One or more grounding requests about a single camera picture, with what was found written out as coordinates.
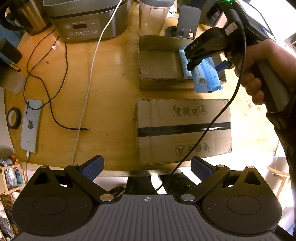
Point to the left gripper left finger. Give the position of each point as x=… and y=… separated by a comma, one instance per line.
x=83, y=176

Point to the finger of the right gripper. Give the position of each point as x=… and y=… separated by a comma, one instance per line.
x=213, y=41
x=226, y=64

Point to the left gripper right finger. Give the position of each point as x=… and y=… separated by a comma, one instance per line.
x=210, y=176

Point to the blue snack pack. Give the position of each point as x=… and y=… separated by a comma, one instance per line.
x=205, y=77
x=187, y=74

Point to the cardboard box lid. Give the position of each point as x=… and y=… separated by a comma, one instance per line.
x=169, y=130

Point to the person right hand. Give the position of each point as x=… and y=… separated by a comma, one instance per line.
x=280, y=60

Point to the dark blue air fryer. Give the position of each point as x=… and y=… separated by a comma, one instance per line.
x=211, y=13

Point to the black phone stand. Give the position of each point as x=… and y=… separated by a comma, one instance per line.
x=188, y=21

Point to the open cardboard box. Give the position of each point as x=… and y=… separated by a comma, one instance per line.
x=160, y=65

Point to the light blue smartphone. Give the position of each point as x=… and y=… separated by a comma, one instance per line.
x=30, y=125

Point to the black tape roll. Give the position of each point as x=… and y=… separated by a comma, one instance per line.
x=13, y=118

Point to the grey rice cooker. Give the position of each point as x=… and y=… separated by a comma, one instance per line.
x=85, y=20

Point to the steel electric kettle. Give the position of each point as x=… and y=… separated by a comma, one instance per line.
x=29, y=16

